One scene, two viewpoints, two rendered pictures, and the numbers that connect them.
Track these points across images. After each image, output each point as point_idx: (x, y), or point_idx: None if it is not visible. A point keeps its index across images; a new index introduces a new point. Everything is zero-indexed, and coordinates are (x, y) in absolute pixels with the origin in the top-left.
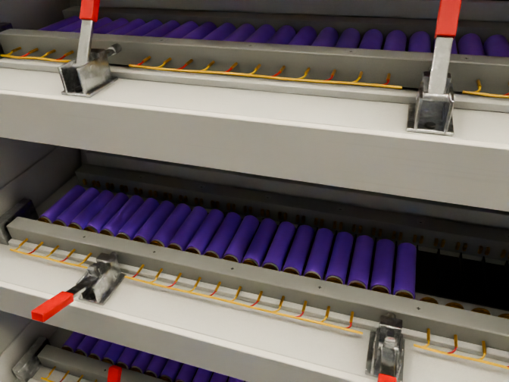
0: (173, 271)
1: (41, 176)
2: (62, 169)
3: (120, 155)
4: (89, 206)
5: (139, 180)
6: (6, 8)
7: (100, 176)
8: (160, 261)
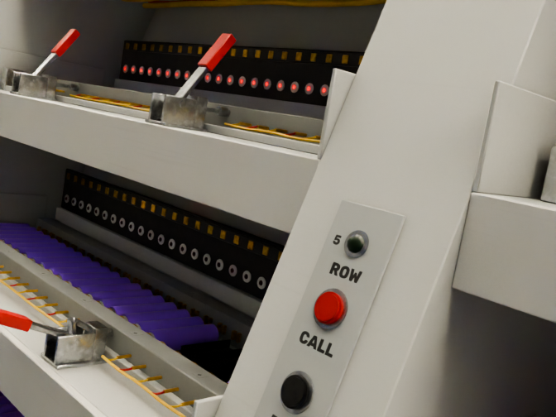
0: (7, 270)
1: (7, 208)
2: (33, 216)
3: (77, 215)
4: (14, 230)
5: (71, 234)
6: (53, 69)
7: (50, 225)
8: (4, 256)
